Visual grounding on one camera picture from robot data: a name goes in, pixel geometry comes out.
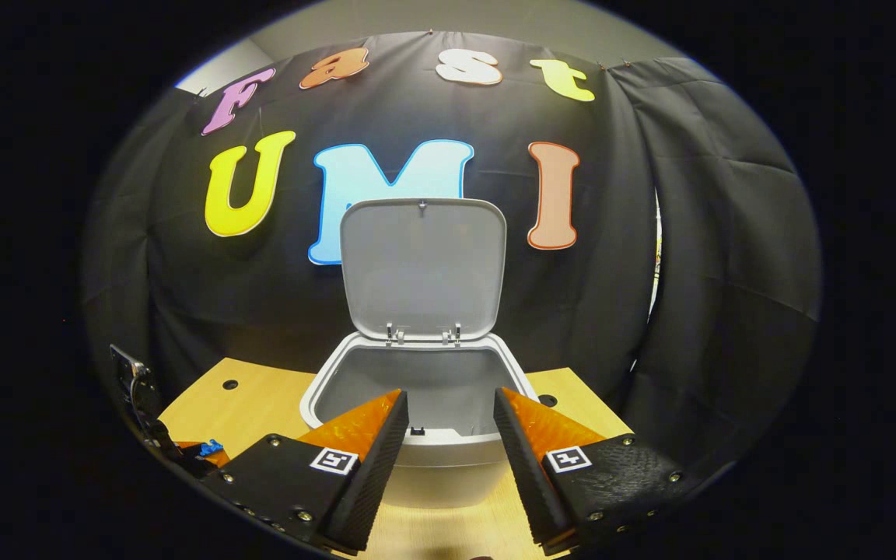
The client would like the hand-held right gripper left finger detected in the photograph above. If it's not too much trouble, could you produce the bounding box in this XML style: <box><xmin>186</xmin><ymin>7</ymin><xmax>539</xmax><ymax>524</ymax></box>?
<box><xmin>199</xmin><ymin>389</ymin><xmax>410</xmax><ymax>555</ymax></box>

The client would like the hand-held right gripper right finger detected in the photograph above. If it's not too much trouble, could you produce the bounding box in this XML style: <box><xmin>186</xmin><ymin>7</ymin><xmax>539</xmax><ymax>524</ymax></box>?
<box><xmin>493</xmin><ymin>387</ymin><xmax>686</xmax><ymax>556</ymax></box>

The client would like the white desktop garbage bin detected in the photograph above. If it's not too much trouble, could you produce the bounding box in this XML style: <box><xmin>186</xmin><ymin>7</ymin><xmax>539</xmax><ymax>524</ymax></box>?
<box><xmin>299</xmin><ymin>197</ymin><xmax>540</xmax><ymax>510</ymax></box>

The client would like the wooden desktop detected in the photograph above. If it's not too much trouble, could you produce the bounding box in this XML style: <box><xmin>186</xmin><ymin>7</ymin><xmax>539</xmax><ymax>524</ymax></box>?
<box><xmin>156</xmin><ymin>356</ymin><xmax>635</xmax><ymax>560</ymax></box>

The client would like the black backdrop cloth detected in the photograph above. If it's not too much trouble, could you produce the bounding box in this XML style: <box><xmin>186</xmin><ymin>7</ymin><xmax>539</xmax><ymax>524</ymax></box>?
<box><xmin>82</xmin><ymin>31</ymin><xmax>822</xmax><ymax>475</ymax></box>

